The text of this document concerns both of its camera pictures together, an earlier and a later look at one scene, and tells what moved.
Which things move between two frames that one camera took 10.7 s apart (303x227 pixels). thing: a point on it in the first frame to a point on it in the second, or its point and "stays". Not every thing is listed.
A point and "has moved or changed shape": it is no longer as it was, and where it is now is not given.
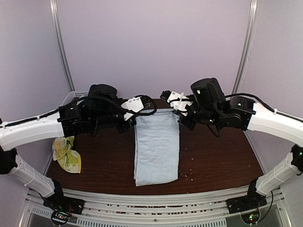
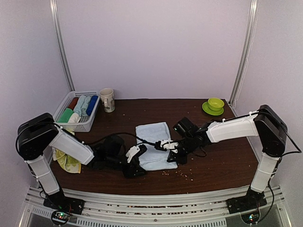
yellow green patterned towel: x=69 y=160 stays
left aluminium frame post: x=54 y=9 stays
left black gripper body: x=122 y=128 to x=128 y=172
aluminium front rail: x=187 y=210 stays
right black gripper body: x=190 y=125 to x=182 y=159
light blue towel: x=156 y=147 has moved or changed shape
